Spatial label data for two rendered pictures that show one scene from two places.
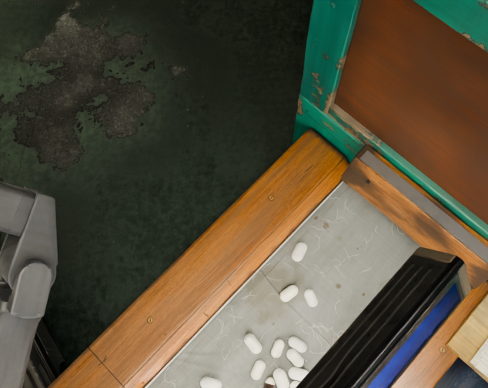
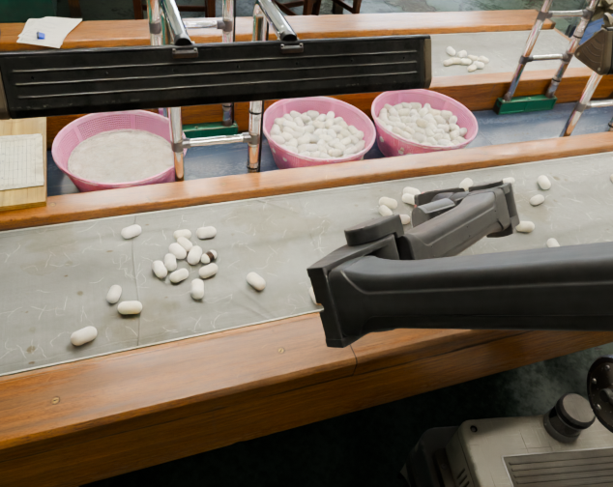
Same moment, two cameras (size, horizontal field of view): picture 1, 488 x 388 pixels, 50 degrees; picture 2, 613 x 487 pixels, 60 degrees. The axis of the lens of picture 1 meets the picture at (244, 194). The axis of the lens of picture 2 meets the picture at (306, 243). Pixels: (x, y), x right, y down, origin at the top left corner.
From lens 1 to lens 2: 68 cm
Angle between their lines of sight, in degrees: 64
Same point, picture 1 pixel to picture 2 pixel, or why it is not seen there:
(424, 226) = not seen: outside the picture
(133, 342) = (308, 339)
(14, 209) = (359, 263)
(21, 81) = not seen: outside the picture
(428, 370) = (77, 200)
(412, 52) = not seen: outside the picture
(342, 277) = (69, 298)
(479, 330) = (11, 195)
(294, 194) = (26, 388)
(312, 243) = (63, 340)
